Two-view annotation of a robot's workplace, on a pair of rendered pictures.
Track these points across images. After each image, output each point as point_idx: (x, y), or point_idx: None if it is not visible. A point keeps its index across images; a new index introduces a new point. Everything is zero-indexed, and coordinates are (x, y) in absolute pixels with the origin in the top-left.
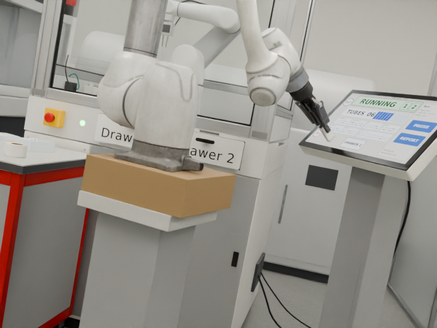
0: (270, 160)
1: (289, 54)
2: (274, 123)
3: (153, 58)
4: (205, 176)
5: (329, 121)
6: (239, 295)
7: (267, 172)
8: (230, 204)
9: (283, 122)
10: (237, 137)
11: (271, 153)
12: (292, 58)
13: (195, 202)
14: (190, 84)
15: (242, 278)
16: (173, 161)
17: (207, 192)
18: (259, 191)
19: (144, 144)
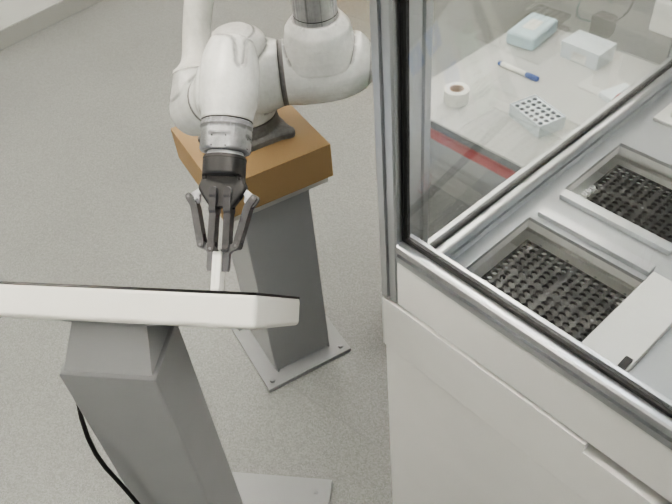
0: (475, 392)
1: (193, 82)
2: (414, 287)
3: (290, 23)
4: (190, 149)
5: (197, 245)
6: (406, 481)
7: (458, 397)
8: (222, 217)
9: (620, 425)
10: None
11: (464, 373)
12: (193, 92)
13: (184, 159)
14: None
15: (405, 465)
16: None
17: (191, 165)
18: (400, 370)
19: None
